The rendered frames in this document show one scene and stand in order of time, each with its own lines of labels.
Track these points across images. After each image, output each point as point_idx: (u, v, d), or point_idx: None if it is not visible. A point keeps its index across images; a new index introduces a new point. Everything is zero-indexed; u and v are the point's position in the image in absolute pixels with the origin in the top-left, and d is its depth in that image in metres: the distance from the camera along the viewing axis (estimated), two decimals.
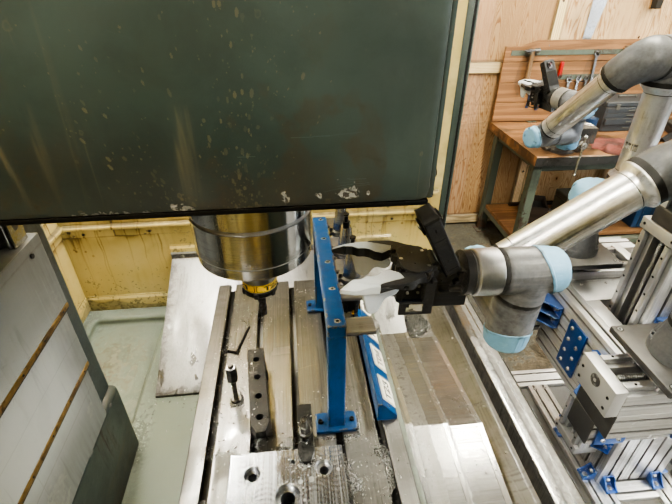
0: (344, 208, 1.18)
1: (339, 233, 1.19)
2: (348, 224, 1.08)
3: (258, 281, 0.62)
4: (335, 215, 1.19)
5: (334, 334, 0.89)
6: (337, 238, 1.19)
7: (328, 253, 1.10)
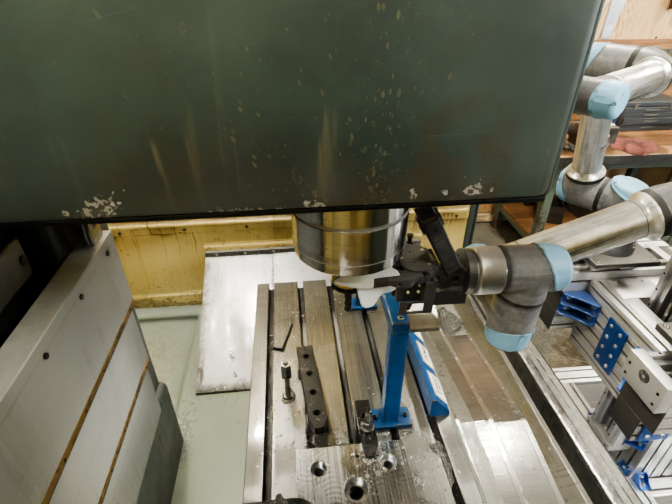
0: None
1: None
2: None
3: None
4: None
5: (398, 330, 0.90)
6: None
7: None
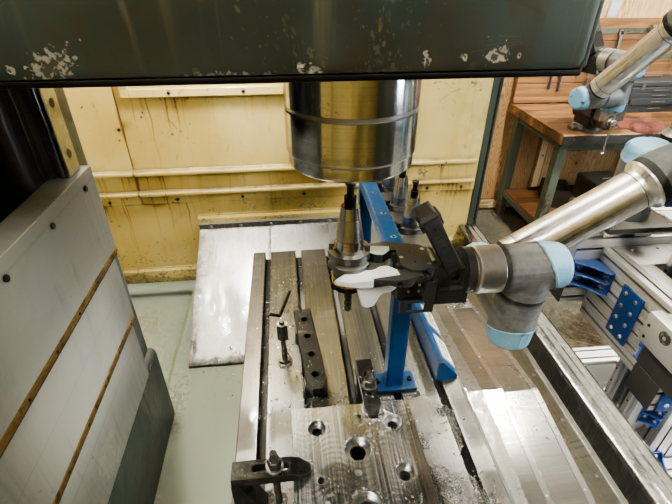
0: None
1: (390, 188, 1.13)
2: (404, 174, 1.02)
3: None
4: None
5: None
6: (388, 193, 1.13)
7: (382, 205, 1.05)
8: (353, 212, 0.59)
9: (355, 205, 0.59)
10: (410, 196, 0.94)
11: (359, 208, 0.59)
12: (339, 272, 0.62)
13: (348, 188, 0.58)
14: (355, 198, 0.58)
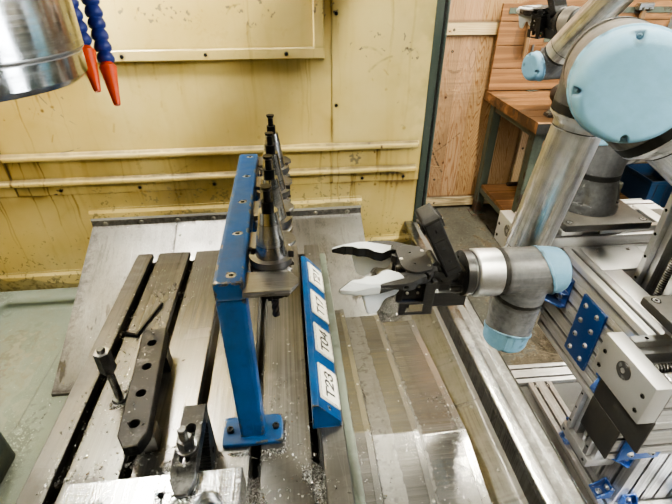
0: (276, 135, 0.85)
1: None
2: (272, 149, 0.76)
3: None
4: (264, 146, 0.87)
5: (225, 295, 0.57)
6: None
7: (246, 192, 0.78)
8: (269, 217, 0.58)
9: (272, 209, 0.58)
10: (263, 177, 0.67)
11: (276, 213, 0.58)
12: None
13: (263, 192, 0.57)
14: (271, 202, 0.57)
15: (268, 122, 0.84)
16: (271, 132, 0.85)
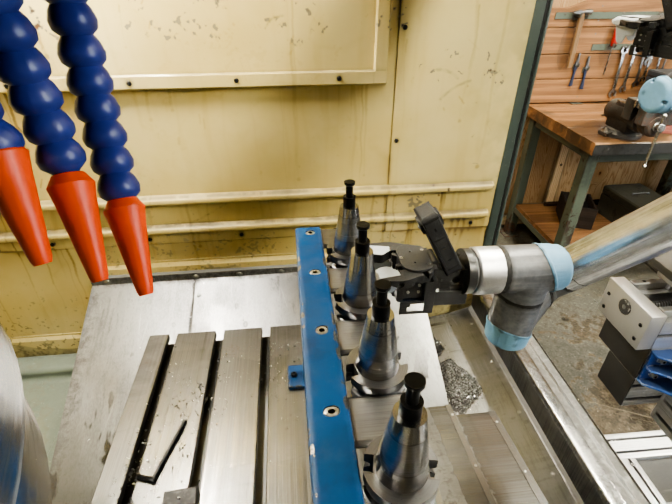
0: (357, 209, 0.59)
1: (346, 259, 0.60)
2: (367, 248, 0.49)
3: None
4: (337, 224, 0.60)
5: None
6: (342, 271, 0.60)
7: (323, 308, 0.52)
8: (417, 431, 0.31)
9: (421, 416, 0.31)
10: (372, 315, 0.41)
11: (427, 421, 0.32)
12: None
13: (410, 392, 0.30)
14: (422, 407, 0.31)
15: (346, 191, 0.58)
16: (350, 206, 0.59)
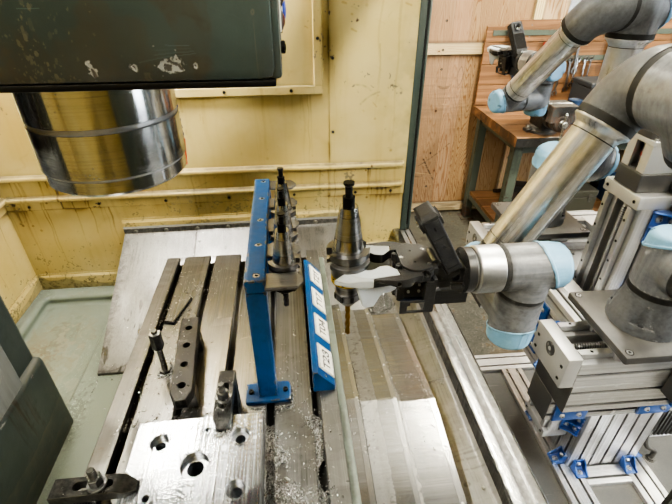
0: (356, 210, 0.59)
1: (346, 259, 0.60)
2: (282, 180, 1.00)
3: None
4: (337, 224, 0.60)
5: (252, 289, 0.81)
6: None
7: (263, 212, 1.03)
8: (283, 234, 0.82)
9: (285, 229, 0.82)
10: (277, 203, 0.92)
11: (287, 232, 0.82)
12: None
13: (279, 217, 0.81)
14: (284, 224, 0.81)
15: (345, 192, 0.58)
16: (350, 206, 0.59)
